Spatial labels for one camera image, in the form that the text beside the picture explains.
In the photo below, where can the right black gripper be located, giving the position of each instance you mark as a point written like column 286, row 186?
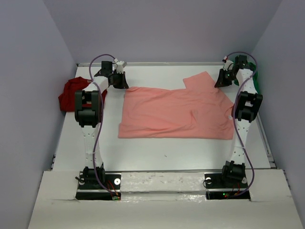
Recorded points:
column 222, row 78

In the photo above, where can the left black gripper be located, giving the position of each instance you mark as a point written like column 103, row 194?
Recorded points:
column 119, row 79

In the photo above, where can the pink t-shirt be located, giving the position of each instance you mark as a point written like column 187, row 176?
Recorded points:
column 197, row 111

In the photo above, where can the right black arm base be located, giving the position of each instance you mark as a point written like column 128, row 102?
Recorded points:
column 221, row 186

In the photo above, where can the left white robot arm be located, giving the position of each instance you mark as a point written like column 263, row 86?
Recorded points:
column 89, row 106

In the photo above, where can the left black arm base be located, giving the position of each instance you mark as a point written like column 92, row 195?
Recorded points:
column 100, row 188

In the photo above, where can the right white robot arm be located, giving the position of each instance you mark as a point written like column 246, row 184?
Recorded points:
column 246, row 106

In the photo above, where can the green crumpled t-shirt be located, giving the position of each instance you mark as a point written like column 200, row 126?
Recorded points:
column 255, row 76

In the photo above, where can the red folded t-shirt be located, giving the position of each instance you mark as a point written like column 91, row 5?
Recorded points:
column 67, row 98

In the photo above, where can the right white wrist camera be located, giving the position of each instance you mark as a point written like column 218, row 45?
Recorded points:
column 228, row 64

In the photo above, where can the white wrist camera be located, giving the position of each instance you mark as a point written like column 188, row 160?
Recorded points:
column 228, row 64
column 119, row 65

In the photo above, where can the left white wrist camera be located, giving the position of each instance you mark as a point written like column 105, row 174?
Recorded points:
column 119, row 65

